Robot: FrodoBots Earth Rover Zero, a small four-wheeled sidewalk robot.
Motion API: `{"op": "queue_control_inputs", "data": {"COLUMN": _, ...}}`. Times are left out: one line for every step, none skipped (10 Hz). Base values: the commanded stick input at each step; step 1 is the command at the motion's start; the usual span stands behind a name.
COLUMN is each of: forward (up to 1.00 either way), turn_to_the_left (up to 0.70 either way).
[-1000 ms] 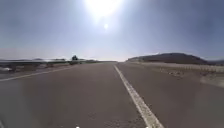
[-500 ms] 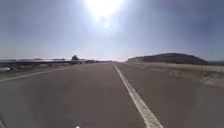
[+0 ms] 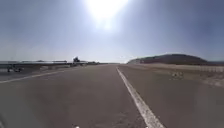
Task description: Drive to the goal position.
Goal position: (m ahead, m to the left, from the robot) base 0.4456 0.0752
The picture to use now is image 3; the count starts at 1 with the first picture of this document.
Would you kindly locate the tree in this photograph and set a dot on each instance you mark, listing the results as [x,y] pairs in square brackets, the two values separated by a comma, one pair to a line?
[76,59]

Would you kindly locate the grey asphalt road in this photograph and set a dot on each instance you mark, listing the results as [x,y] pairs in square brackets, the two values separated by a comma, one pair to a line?
[83,96]

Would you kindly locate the white painted edge line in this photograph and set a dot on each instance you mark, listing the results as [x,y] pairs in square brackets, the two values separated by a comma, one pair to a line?
[140,103]

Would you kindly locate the dark hill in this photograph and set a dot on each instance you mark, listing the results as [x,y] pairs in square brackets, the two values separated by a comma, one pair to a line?
[170,59]

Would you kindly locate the metal guardrail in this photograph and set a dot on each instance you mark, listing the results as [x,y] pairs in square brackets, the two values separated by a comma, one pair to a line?
[33,63]

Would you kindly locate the white painted side line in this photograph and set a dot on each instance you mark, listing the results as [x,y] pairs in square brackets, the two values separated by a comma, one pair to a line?
[33,76]

